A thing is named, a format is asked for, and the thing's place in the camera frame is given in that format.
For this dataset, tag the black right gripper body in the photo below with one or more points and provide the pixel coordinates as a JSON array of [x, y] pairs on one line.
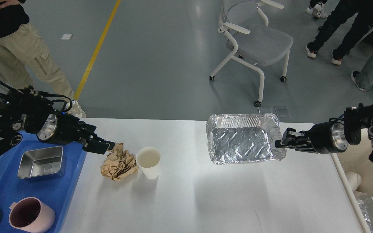
[[328, 137]]

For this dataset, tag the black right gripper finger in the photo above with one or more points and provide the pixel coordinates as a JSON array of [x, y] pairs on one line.
[[304, 146], [293, 136]]

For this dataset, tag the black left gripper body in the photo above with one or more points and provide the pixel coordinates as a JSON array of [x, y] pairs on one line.
[[59, 129]]

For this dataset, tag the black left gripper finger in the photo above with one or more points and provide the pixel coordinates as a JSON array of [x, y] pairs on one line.
[[97, 147], [86, 133]]

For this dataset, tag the brown paper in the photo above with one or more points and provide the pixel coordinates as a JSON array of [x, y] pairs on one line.
[[119, 163]]

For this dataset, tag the stainless steel rectangular tray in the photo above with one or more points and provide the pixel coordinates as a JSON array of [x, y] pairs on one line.
[[42, 164]]

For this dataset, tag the white paper cup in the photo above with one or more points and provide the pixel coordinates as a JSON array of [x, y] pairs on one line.
[[148, 160]]

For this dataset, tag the aluminium foil tray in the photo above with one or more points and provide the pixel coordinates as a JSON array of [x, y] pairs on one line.
[[235, 139]]

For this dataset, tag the pink ribbed mug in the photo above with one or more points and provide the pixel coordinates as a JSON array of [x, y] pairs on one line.
[[31, 215]]

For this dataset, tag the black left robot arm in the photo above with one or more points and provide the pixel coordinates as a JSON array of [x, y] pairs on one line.
[[45, 115]]

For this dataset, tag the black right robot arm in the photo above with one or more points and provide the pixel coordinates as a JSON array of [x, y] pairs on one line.
[[354, 119]]

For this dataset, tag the blue plastic tray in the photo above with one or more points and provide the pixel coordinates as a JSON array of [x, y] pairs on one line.
[[55, 192]]

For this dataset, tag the beige plastic bin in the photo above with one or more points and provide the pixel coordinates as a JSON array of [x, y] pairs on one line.
[[355, 159]]

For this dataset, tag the grey white office chair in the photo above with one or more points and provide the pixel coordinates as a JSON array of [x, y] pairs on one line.
[[250, 39]]

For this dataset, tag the person in khaki trousers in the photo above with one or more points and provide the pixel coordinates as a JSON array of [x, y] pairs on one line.
[[22, 46]]

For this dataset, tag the person with striped sneakers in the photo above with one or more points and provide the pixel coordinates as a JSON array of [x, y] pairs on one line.
[[316, 9]]

